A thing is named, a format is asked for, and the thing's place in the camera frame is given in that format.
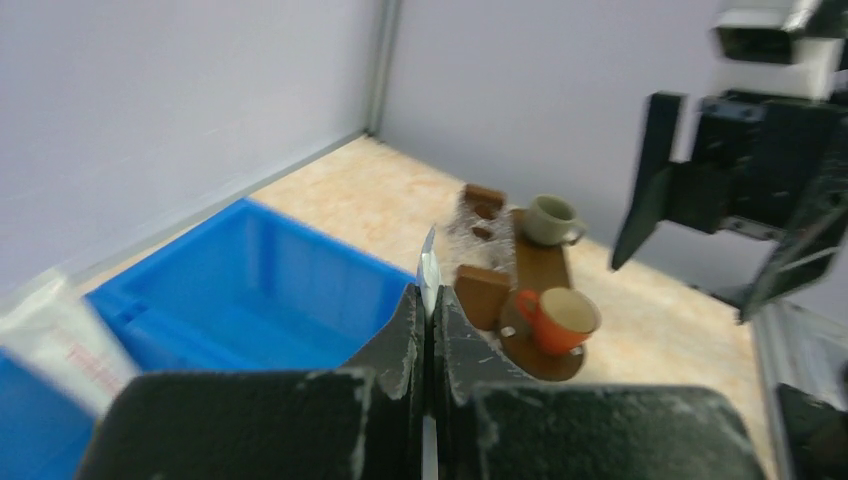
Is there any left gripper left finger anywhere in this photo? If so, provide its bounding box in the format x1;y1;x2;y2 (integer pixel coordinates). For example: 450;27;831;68
78;285;425;479

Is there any tall white toothpaste tube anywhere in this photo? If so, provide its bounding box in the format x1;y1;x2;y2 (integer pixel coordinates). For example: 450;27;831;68
1;269;141;418

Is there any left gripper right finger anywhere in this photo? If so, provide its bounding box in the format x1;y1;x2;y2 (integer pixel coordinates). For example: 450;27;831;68
433;286;766;479

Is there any white toothpaste teal cap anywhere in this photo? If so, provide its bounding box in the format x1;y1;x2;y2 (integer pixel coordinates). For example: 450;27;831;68
416;226;442;320

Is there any white ceramic cup cork base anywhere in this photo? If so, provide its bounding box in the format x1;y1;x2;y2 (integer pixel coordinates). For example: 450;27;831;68
522;194;588;246

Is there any brown wooden tray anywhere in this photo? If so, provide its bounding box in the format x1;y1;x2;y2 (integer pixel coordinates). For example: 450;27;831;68
454;184;588;384

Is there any orange ceramic mug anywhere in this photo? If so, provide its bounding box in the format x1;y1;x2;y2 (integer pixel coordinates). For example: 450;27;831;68
515;287;601;356

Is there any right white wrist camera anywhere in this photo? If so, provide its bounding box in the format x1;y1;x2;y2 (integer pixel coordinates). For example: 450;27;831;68
710;0;847;101

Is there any blue divided plastic bin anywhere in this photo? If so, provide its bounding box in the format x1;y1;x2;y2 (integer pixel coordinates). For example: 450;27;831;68
1;199;415;479

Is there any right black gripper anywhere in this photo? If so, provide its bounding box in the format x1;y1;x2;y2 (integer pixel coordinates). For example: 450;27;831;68
610;91;847;324

